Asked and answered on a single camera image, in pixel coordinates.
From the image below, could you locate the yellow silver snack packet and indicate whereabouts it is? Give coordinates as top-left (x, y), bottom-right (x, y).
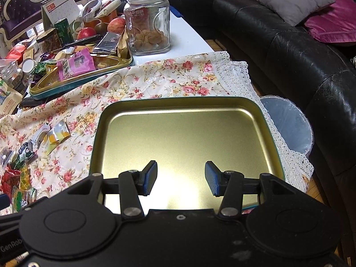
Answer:
top-left (43, 120), bottom-right (71, 156)

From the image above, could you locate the gold tin with snacks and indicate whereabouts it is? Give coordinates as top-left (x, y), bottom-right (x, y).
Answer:
top-left (29, 54), bottom-right (133, 100)

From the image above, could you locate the empty gold tin tray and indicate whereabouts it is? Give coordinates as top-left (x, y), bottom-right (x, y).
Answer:
top-left (90, 97), bottom-right (285, 210)

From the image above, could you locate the white trash bin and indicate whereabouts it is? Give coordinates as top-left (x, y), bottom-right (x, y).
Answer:
top-left (261, 95), bottom-right (314, 157)

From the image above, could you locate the floral tablecloth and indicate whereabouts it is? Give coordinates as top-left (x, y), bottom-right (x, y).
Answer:
top-left (1, 52), bottom-right (314, 209)

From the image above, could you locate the pink snack packet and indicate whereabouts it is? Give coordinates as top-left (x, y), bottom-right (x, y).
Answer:
top-left (57, 48), bottom-right (96, 81)

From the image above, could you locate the silver foil snack packet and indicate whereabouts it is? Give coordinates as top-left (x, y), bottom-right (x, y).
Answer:
top-left (92, 32), bottom-right (121, 55)

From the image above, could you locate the black leather sofa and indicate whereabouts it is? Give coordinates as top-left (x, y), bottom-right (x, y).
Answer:
top-left (169, 0), bottom-right (355, 265)

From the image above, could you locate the beige tree snack bag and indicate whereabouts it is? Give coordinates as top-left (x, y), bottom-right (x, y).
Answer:
top-left (0, 79), bottom-right (23, 117)

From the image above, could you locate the red apple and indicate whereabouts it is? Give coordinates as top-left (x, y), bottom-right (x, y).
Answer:
top-left (77, 27), bottom-right (97, 40)
top-left (107, 18), bottom-right (126, 34)

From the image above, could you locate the small glass jar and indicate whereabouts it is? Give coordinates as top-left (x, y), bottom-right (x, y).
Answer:
top-left (1, 61), bottom-right (23, 89)

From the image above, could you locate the dark lidded canister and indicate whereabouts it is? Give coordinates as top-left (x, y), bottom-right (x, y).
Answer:
top-left (36, 28), bottom-right (62, 54)

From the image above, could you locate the glass jar with nuts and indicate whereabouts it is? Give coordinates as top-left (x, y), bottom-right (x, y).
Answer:
top-left (124, 0), bottom-right (171, 55)

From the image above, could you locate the green drink can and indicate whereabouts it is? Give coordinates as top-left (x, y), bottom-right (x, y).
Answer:
top-left (54, 18), bottom-right (74, 46)

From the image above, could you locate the desk calendar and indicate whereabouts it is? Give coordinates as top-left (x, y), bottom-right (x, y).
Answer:
top-left (41, 0), bottom-right (80, 31)

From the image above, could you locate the magenta cushion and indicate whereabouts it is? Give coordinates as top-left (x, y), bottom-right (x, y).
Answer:
top-left (304, 0), bottom-right (355, 44)

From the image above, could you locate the grey cushion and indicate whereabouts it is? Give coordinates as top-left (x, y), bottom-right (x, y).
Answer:
top-left (257, 0), bottom-right (336, 26)

